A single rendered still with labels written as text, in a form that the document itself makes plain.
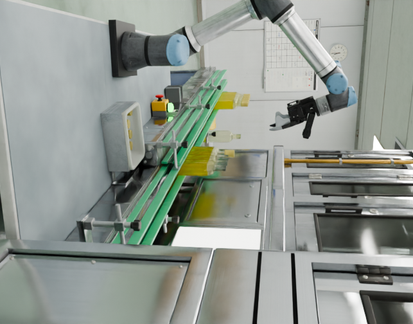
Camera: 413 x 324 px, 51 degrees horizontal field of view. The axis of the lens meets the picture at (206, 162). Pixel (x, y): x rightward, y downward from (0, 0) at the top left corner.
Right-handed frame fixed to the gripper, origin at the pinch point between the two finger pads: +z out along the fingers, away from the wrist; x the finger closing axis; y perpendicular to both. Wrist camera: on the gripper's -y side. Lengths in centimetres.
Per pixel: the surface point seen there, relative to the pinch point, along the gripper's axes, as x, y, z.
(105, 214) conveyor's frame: 61, 8, 53
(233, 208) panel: 19.1, -21.6, 24.5
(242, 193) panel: 4.4, -22.3, 22.1
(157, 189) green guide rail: 37, 3, 44
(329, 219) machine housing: 17.8, -38.9, -10.3
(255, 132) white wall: -580, -160, 101
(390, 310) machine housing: 117, -4, -21
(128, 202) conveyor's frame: 52, 7, 48
